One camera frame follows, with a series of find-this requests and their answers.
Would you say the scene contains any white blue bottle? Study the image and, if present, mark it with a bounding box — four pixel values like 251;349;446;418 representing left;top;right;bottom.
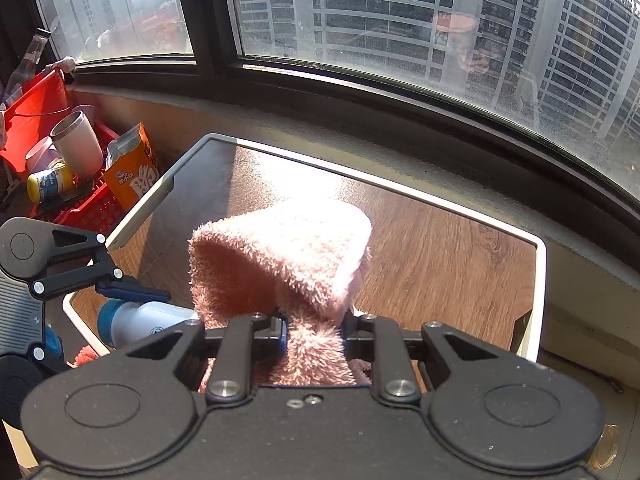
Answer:
96;299;198;349

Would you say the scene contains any pink fluffy slipper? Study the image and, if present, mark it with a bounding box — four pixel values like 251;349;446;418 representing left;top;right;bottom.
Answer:
188;200;372;386

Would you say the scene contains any yellow capped small bottle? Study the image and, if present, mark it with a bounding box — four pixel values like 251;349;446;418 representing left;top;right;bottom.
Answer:
26;159;74;204

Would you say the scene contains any pink plastic cup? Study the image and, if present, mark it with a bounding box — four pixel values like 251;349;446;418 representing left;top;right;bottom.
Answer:
25;136;61;174

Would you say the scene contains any white framed wooden tray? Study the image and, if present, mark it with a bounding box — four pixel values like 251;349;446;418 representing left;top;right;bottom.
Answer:
60;132;548;394

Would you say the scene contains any orange snack bag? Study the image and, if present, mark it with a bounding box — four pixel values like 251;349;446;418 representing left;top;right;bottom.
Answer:
103;122;160;211

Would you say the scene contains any pink steel tumbler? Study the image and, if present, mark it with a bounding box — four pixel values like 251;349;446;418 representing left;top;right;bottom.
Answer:
50;110;103;179

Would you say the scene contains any red plastic basket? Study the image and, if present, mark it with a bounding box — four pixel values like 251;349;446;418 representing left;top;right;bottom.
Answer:
1;68;125;234

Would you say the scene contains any clear glass bottle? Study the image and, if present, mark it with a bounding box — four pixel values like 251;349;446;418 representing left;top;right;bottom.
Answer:
2;28;51;108

